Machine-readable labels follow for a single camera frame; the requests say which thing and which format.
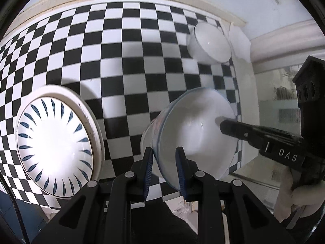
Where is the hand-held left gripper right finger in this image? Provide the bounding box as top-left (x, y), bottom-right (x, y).
top-left (175, 146), bottom-right (297, 244)

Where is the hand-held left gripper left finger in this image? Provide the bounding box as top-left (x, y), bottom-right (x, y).
top-left (32, 146), bottom-right (154, 244)

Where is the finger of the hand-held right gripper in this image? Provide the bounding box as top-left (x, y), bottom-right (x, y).
top-left (219, 119), bottom-right (303, 153)

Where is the white bowl pink floral print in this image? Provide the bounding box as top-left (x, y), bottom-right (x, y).
top-left (150, 87), bottom-right (241, 192)

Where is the white plate blue leaf pattern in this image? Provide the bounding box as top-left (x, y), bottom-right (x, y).
top-left (16, 96), bottom-right (96, 198)

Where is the person's right hand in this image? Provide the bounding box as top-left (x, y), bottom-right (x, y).
top-left (274, 169), bottom-right (324, 223)

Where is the glass sliding door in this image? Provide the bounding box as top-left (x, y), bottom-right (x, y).
top-left (230, 63), bottom-right (309, 191)

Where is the dark knit garment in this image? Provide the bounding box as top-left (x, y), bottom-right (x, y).
top-left (130, 198), bottom-right (199, 244)

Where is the white crumpled cloth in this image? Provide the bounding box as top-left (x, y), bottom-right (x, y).
top-left (227, 21), bottom-right (252, 63)

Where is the black white checkered tablecloth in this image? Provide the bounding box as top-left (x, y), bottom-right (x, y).
top-left (0, 2), bottom-right (242, 207)

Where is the blue kitchen cabinet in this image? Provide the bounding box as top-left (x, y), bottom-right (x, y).
top-left (0, 189), bottom-right (50, 244)

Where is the black cable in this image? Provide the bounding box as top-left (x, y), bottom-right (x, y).
top-left (0, 175), bottom-right (29, 244)

